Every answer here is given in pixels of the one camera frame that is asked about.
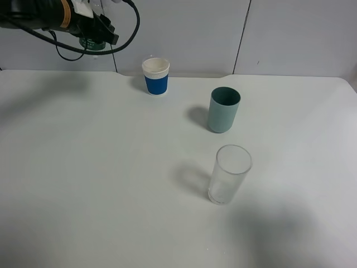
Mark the clear green-label water bottle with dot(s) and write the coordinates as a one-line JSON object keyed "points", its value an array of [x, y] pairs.
{"points": [[91, 45]]}

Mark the white cup with blue sleeve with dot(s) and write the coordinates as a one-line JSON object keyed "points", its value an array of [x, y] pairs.
{"points": [[156, 72]]}

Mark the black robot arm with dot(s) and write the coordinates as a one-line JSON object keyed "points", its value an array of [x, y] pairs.
{"points": [[27, 13]]}

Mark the clear glass tumbler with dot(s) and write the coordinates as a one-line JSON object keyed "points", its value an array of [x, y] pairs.
{"points": [[232, 163]]}

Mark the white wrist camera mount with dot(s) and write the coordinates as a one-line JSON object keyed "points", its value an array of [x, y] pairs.
{"points": [[83, 8]]}

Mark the teal green cup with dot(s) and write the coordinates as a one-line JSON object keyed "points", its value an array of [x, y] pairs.
{"points": [[224, 103]]}

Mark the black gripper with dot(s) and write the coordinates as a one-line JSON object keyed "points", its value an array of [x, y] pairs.
{"points": [[59, 15]]}

